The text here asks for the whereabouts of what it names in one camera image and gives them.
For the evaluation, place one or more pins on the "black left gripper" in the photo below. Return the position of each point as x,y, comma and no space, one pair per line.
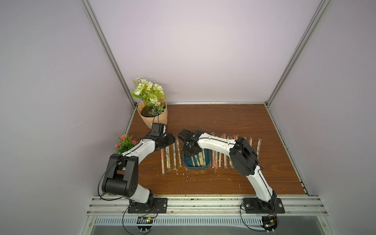
170,139

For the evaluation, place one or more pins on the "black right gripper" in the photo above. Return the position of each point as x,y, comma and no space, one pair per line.
191,148

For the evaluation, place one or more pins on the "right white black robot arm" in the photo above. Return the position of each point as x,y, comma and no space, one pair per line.
242,155

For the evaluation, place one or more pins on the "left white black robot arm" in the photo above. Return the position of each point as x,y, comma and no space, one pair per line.
122,174

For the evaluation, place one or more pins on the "wrapped chopsticks pile in box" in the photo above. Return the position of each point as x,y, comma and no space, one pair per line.
198,160

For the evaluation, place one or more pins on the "teal plastic storage box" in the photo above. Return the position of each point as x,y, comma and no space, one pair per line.
188,164

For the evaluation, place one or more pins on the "large beige ribbed flower pot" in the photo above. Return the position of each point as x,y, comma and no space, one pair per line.
163,118

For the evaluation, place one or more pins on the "pink flowered small plant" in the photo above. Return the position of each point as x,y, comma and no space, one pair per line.
125,144

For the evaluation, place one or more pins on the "white green artificial flowers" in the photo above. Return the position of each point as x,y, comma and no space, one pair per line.
151,94

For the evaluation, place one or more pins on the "left small circuit board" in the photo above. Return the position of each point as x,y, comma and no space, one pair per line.
144,224

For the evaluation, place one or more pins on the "small circuit board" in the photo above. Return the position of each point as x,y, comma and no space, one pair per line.
270,223
144,224

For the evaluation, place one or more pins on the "right small circuit board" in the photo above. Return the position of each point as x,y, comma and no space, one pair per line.
270,223

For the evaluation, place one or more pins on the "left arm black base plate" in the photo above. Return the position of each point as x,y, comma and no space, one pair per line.
154,205

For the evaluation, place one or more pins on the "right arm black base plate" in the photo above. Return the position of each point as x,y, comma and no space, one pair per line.
255,205

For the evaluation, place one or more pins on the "aluminium front rail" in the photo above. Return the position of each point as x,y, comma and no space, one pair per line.
294,205

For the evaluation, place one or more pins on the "white slotted cable duct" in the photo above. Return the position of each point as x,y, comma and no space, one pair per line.
254,221

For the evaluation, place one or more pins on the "aluminium corner frame post left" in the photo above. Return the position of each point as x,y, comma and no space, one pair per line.
91,15

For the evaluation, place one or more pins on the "aluminium corner frame post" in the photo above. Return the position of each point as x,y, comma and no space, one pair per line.
314,22
91,15

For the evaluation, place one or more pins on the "aluminium corner frame post right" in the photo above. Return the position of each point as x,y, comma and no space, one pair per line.
314,22

